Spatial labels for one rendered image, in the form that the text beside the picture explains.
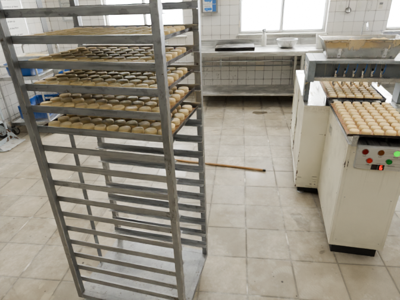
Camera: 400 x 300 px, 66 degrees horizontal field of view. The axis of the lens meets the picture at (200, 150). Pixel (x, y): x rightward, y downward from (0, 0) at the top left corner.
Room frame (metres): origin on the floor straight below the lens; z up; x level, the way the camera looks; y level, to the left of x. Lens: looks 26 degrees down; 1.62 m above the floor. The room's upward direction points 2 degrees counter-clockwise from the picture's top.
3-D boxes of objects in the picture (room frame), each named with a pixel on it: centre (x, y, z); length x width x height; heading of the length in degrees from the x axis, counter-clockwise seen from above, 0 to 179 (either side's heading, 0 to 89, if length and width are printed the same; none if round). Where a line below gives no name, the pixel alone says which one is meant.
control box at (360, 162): (1.52, -1.01, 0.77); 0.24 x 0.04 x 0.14; 76
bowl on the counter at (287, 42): (4.98, -1.41, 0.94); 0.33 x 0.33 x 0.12
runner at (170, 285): (1.16, 0.40, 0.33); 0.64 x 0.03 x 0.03; 74
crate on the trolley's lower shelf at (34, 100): (4.34, 2.28, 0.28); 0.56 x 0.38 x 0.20; 0
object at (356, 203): (1.87, -1.09, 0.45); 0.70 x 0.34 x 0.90; 166
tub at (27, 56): (4.52, 2.27, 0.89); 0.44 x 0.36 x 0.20; 91
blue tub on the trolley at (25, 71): (4.14, 2.26, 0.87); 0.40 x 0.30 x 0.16; 86
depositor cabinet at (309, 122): (2.82, -1.33, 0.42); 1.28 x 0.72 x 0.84; 166
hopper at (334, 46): (2.36, -1.21, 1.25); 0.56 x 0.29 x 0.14; 76
